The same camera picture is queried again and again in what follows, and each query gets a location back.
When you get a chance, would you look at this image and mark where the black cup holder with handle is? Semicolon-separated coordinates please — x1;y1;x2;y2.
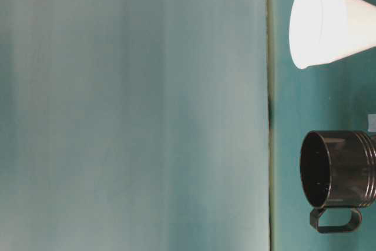
300;130;375;234

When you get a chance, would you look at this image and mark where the white paper cup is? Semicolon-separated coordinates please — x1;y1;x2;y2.
288;0;375;69

